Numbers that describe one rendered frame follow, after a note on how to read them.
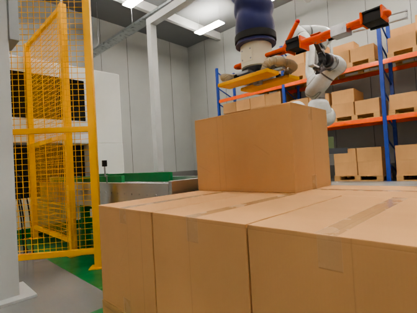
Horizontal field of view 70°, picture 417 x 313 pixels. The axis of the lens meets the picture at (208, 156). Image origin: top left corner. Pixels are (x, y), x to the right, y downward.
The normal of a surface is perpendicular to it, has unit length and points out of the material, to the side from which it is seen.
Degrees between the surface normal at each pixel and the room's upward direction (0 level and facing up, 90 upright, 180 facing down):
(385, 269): 90
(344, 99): 90
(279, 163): 90
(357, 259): 90
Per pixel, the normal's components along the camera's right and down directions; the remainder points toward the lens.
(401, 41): -0.67, 0.02
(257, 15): 0.11, -0.28
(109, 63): 0.73, -0.06
